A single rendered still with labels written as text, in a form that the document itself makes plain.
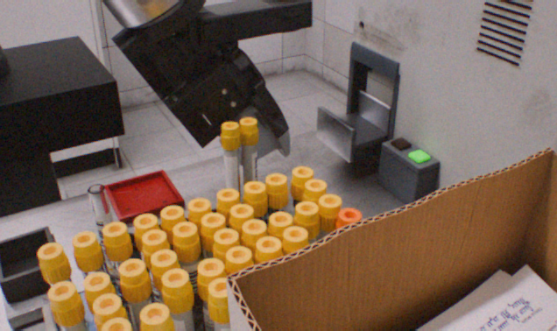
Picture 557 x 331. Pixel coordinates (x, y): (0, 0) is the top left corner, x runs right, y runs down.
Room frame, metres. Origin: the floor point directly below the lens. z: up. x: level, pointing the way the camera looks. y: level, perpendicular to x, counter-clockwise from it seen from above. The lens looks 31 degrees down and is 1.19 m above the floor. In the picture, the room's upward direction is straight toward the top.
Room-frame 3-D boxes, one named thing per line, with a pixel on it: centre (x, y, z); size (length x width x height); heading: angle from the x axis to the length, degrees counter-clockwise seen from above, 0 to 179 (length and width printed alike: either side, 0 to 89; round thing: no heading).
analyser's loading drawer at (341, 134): (0.55, -0.15, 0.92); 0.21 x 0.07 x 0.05; 119
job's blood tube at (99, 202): (0.30, 0.13, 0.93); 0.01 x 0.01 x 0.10; 27
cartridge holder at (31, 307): (0.31, 0.21, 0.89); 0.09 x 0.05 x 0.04; 32
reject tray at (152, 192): (0.44, 0.14, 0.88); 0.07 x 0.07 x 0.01; 29
